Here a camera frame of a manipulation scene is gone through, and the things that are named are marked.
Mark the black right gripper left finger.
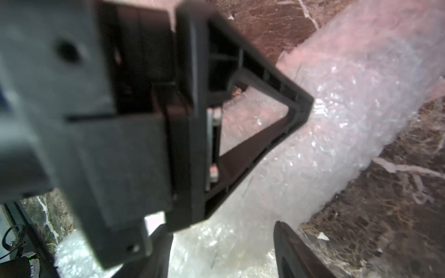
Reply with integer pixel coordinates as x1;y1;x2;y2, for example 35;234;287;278
112;224;173;278

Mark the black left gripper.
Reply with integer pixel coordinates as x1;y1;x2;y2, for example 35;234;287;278
1;1;209;268

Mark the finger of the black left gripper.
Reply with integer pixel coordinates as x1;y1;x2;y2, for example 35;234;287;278
205;15;314;218

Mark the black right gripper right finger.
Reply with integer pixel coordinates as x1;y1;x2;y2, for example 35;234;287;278
273;221;334;278

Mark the bubble wrap sheet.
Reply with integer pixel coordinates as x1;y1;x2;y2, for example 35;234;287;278
53;0;445;278

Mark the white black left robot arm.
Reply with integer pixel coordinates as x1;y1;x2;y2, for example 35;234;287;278
1;1;314;278

